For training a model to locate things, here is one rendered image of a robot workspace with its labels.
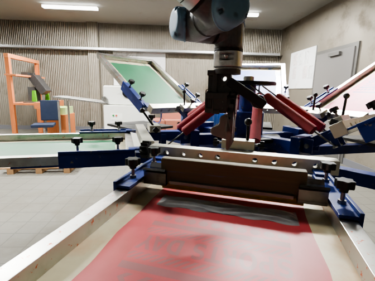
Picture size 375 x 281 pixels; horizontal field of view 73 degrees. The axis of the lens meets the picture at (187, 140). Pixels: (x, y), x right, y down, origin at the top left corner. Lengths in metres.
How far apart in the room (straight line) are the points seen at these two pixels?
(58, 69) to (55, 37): 0.91
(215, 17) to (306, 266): 0.48
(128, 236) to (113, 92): 4.86
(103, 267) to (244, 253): 0.26
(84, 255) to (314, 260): 0.43
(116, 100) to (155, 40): 3.22
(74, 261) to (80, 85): 7.98
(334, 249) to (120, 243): 0.43
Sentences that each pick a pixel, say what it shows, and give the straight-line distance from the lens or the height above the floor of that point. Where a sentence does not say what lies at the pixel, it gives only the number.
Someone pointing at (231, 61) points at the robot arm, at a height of 1.33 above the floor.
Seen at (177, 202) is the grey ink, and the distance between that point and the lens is 0.71.
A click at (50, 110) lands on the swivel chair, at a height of 0.75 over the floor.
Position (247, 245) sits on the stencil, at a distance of 0.57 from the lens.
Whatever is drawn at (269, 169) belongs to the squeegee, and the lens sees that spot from 0.72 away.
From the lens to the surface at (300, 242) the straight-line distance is 0.62.
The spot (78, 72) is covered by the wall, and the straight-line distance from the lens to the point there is 8.44.
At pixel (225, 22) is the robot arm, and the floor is 1.38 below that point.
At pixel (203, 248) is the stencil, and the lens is 0.55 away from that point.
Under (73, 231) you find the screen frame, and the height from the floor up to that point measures 0.99.
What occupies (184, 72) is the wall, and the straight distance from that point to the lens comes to 7.95.
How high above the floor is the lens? 1.26
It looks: 11 degrees down
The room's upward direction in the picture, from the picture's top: 1 degrees clockwise
